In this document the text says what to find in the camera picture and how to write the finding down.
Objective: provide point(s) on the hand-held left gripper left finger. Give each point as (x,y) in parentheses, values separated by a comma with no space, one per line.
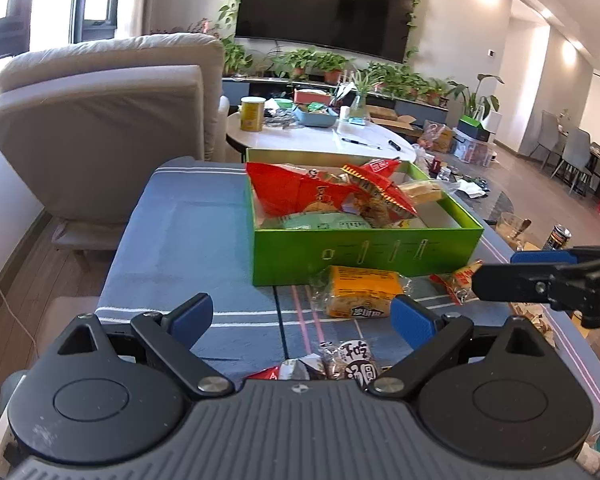
(192,317)

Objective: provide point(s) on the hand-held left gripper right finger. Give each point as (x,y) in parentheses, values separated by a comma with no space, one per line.
(410,320)

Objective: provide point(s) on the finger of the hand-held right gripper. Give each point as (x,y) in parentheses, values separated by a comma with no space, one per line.
(545,257)
(510,282)

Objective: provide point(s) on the small red yellow snack packet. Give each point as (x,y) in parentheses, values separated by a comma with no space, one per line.
(455,282)

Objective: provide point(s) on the green cardboard box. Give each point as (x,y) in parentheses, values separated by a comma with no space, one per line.
(360,255)

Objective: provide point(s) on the large red snack packet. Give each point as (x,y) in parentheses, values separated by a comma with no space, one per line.
(300,190)

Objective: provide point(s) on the black yellow drink can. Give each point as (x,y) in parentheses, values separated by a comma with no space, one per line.
(557,237)

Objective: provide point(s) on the clear glass cup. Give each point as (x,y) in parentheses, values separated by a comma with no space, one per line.
(511,230)

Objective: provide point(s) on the brown patterned snack packet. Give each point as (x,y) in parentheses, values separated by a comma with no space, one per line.
(535,322)

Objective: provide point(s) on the yellow orange snack packet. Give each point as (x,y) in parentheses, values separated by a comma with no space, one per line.
(362,290)

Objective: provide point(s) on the black white print snack packet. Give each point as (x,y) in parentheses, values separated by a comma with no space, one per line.
(350,362)

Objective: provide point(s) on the blue striped cloth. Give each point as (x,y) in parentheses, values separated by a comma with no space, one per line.
(190,240)

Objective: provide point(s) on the grey dining chair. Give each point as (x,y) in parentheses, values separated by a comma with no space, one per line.
(575,155)
(547,135)

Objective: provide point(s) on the silver snack packet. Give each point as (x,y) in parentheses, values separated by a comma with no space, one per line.
(300,369)

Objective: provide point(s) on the pale yellow cake packet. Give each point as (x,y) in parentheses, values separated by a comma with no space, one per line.
(422,192)

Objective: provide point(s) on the clear plastic storage container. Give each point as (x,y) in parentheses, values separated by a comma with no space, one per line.
(475,151)

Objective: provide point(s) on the light green snack packet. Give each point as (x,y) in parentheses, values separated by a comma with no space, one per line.
(325,221)

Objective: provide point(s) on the red yellow-trimmed snack packet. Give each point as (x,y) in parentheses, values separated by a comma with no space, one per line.
(380,192)

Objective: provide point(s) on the green and black box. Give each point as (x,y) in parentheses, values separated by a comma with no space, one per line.
(472,127)

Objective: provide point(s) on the leafy plant in white pot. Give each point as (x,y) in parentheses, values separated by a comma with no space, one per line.
(475,100)

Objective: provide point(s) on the black and white pen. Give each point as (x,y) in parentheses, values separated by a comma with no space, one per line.
(361,143)

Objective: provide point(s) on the round white table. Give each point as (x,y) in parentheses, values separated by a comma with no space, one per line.
(325,140)

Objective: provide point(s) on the open cardboard box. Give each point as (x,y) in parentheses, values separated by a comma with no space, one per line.
(392,117)

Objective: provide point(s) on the green potted plant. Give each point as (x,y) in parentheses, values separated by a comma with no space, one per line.
(427,89)
(297,62)
(387,77)
(334,67)
(235,57)

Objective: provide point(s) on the small teal box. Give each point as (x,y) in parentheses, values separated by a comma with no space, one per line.
(358,120)

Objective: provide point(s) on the beige recliner armchair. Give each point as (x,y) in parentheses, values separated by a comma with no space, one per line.
(95,135)

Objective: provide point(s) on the pile of silver wrappers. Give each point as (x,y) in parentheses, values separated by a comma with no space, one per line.
(279,120)

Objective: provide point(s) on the white cup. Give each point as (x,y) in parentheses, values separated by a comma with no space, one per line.
(346,113)

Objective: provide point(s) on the blue basket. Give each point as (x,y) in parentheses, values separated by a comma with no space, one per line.
(315,119)

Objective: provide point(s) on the glass vase with grass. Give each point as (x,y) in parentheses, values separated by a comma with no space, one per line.
(361,100)

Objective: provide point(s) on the green white packet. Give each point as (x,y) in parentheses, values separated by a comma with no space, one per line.
(284,104)

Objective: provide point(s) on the dark tv cabinet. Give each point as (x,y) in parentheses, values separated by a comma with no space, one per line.
(260,87)

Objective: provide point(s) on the red box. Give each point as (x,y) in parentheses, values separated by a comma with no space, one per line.
(312,96)

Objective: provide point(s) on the red flower decoration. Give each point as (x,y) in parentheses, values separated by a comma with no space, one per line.
(202,26)

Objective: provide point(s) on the dark framed window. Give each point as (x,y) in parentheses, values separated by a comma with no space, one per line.
(0,5)

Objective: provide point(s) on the wall television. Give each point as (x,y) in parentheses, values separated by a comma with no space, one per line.
(330,10)

